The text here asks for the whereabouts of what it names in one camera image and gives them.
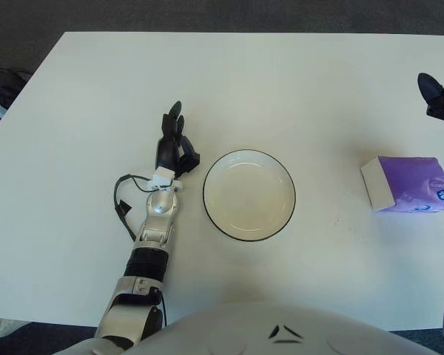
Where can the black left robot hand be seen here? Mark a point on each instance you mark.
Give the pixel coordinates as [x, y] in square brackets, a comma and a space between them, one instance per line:
[166, 151]

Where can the purple tissue paper pack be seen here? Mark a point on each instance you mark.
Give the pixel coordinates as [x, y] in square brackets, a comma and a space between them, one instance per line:
[414, 181]

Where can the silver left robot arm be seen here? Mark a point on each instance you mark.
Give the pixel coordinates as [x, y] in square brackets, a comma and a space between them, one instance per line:
[161, 207]

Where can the white plate with black rim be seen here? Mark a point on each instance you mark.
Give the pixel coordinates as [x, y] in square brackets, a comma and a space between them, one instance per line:
[248, 196]

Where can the black bag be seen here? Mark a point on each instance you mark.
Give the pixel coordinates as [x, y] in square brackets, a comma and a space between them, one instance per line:
[3, 81]

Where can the grey robot torso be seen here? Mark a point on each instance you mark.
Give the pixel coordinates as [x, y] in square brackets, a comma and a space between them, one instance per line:
[262, 329]

